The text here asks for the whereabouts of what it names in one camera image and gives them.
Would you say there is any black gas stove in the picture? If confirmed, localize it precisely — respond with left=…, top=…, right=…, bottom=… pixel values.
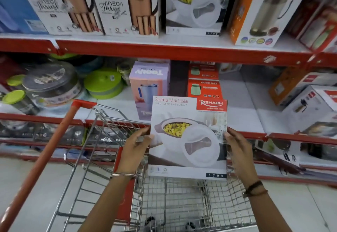
left=0, top=121, right=88, bottom=146

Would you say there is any silver bangle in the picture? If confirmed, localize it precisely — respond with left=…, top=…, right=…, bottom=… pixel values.
left=110, top=172, right=138, bottom=180

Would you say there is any orange white flask box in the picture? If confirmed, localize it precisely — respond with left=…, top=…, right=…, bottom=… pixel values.
left=227, top=0, right=318, bottom=48

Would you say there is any person's right hand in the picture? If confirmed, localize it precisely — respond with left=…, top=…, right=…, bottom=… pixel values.
left=224, top=127, right=262, bottom=189

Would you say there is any red metal shelf rack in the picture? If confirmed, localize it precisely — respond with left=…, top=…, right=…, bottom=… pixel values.
left=0, top=32, right=337, bottom=187

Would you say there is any white copper flask box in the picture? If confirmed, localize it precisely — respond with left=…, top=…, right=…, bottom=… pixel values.
left=13, top=0, right=105, bottom=36
left=89, top=0, right=162, bottom=38

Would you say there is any round steel labelled container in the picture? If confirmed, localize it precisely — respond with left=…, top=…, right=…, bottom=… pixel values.
left=22, top=62, right=82, bottom=106

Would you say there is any purple tumbler box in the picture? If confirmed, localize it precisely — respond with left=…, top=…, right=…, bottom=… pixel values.
left=129, top=61, right=171, bottom=121

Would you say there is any red bottle box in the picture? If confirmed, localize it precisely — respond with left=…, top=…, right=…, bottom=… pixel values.
left=286, top=0, right=337, bottom=54

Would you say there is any white casserole box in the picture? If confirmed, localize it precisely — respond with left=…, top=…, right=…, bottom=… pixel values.
left=165, top=0, right=235, bottom=37
left=147, top=95, right=228, bottom=180

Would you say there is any clear glass jar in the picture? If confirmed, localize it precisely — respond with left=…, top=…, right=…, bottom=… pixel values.
left=117, top=63, right=133, bottom=86

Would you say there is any blue box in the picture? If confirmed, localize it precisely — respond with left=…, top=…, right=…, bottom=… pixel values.
left=0, top=0, right=49, bottom=35

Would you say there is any person's right forearm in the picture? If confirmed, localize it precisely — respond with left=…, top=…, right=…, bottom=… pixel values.
left=243, top=187, right=292, bottom=232

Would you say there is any person's left hand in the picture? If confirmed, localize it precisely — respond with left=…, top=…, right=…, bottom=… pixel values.
left=114, top=126, right=155, bottom=176

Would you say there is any small green lid jar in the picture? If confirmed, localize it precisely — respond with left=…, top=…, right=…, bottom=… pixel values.
left=6, top=74, right=26, bottom=87

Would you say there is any metal shopping cart red handle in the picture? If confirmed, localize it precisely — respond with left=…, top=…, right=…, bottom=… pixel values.
left=0, top=99, right=258, bottom=232

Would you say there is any red kettle box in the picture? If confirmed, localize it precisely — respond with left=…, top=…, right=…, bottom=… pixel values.
left=187, top=79, right=223, bottom=100
left=188, top=63, right=219, bottom=80

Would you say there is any orange appliance box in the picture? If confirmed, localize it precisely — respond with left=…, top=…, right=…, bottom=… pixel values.
left=268, top=66, right=337, bottom=108

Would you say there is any green casserole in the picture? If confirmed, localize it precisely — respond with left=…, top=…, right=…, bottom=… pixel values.
left=83, top=68, right=124, bottom=100

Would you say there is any white black cookware box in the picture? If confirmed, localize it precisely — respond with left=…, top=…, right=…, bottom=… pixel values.
left=254, top=139, right=301, bottom=168

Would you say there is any white appliance box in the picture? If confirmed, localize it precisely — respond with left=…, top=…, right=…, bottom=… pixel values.
left=281, top=85, right=337, bottom=135

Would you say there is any person's left forearm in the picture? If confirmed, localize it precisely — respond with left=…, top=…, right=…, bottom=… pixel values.
left=78, top=174, right=138, bottom=232

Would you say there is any dark thread bracelet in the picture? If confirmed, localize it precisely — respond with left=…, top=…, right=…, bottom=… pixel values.
left=242, top=180, right=269, bottom=198

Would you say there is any green lid glass jar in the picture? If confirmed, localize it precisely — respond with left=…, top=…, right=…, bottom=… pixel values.
left=2, top=90, right=40, bottom=115

